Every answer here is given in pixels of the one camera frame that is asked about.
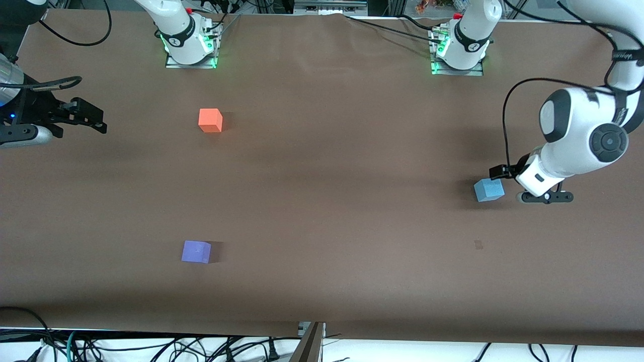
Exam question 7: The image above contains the black floor cable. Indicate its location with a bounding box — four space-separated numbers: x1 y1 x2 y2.
0 306 53 362

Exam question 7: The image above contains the orange foam block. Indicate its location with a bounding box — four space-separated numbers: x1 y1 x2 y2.
198 108 223 133

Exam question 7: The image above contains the brown table cover sheet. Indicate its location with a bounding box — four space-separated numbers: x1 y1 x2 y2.
0 10 644 347

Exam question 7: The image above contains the teal cable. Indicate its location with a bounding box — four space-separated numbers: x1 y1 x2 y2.
64 330 82 362

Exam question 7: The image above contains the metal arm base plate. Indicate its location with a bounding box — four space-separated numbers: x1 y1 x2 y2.
429 26 486 77
165 23 220 69

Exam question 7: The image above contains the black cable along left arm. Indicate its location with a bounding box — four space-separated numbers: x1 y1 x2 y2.
503 0 644 50

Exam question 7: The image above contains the black cable strap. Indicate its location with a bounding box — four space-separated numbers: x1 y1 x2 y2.
611 48 644 64

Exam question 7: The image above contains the blue foam block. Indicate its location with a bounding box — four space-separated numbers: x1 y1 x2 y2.
473 178 505 202

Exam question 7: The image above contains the black looping cable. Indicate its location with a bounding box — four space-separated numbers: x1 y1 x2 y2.
38 0 112 47

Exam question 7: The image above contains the silver metal rail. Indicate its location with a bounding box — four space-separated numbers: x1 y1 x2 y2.
294 0 368 16

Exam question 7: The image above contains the black cable across table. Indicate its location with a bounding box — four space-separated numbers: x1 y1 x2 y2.
344 14 444 44

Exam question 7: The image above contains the purple foam block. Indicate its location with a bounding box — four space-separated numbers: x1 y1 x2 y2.
181 240 212 264

